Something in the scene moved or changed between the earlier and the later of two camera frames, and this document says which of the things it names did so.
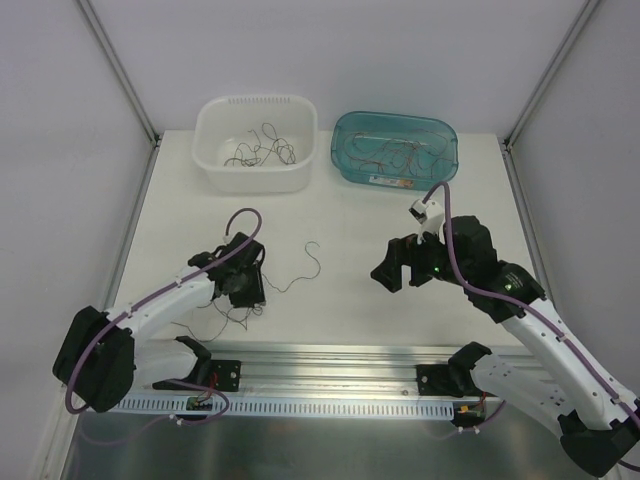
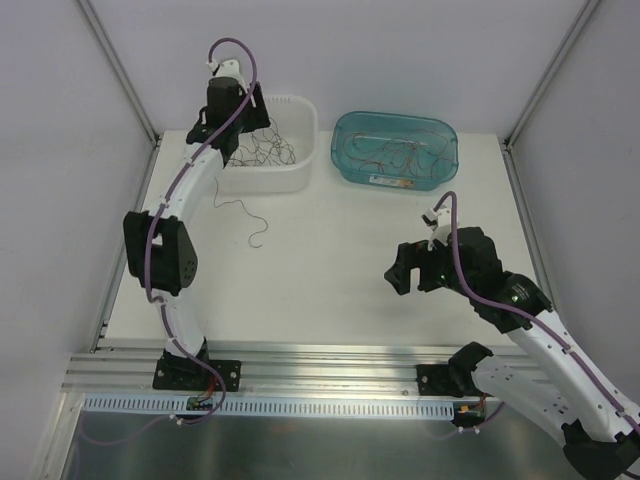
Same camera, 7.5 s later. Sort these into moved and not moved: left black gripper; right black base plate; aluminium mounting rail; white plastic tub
Moved: left black gripper
Not moved: white plastic tub; aluminium mounting rail; right black base plate
